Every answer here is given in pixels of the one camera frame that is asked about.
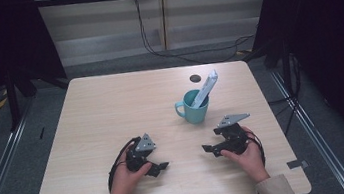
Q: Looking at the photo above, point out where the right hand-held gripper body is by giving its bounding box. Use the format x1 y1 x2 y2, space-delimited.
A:
211 111 256 159

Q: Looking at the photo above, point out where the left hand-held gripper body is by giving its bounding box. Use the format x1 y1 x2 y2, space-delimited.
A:
122 132 160 174

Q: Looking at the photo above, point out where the teal cup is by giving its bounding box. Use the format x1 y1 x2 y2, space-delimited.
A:
172 87 214 128

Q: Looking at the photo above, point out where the white toothpaste tube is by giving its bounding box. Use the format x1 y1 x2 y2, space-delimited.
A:
186 68 223 111

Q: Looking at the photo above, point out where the person's left hand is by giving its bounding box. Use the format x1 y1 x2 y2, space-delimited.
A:
101 157 156 194

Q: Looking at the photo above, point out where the person's right hand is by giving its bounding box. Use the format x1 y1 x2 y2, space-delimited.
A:
217 122 272 189

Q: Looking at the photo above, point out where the black round table grommet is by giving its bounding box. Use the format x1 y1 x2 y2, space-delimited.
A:
188 73 203 84

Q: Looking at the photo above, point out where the grey tape piece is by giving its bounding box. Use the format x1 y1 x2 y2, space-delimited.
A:
285 158 309 171

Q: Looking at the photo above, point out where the black metal stand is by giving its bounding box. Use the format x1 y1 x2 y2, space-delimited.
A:
239 35 299 101
2 61 76 131

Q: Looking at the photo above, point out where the black floor tape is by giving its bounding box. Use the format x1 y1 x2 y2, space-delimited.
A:
37 126 47 141

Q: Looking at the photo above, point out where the yellow floor tape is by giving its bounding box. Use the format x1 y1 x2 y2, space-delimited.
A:
0 88 10 111

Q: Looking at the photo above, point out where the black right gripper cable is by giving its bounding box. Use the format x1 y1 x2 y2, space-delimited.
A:
244 128 268 169

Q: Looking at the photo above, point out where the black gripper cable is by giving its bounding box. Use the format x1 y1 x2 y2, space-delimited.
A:
101 137 147 192
244 128 268 169

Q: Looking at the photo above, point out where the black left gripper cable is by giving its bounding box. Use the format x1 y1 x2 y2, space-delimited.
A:
101 137 147 192

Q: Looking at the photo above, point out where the black floor cable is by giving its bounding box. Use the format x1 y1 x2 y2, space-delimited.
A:
261 52 311 138

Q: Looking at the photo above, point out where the black wall cable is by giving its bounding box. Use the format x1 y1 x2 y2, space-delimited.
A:
132 0 259 74

